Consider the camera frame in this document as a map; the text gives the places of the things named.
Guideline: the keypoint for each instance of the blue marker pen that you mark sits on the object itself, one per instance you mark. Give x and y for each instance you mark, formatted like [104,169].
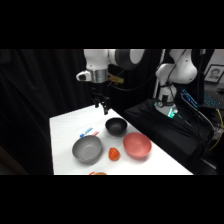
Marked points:
[86,132]

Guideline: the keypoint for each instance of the black bowl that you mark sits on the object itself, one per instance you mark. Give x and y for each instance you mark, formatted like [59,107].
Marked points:
[116,126]

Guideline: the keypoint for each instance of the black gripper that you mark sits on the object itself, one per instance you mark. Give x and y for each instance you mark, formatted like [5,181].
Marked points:
[100,95]

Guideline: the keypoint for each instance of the blue lit device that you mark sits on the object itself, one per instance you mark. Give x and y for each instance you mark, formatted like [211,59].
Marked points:
[190,98]

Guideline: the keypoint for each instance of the black curtain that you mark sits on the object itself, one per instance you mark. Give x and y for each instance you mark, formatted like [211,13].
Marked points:
[36,106]

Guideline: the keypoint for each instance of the framed portrait picture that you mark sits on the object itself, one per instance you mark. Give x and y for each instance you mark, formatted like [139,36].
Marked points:
[213,73]

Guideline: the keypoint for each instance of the red bowl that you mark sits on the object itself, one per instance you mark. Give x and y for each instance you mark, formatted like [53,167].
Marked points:
[137,145]

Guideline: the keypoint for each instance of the black robot stand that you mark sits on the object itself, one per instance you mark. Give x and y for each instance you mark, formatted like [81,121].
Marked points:
[160,133]

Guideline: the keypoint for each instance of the red marker pen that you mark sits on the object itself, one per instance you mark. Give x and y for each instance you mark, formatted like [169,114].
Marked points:
[95,133]

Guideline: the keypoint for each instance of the orange object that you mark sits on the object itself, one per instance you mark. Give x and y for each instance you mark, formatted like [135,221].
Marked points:
[97,173]

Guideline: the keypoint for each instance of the grey bowl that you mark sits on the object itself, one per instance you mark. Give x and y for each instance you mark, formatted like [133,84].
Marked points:
[87,149]

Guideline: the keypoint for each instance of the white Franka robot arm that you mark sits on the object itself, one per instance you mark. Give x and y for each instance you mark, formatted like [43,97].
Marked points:
[97,60]

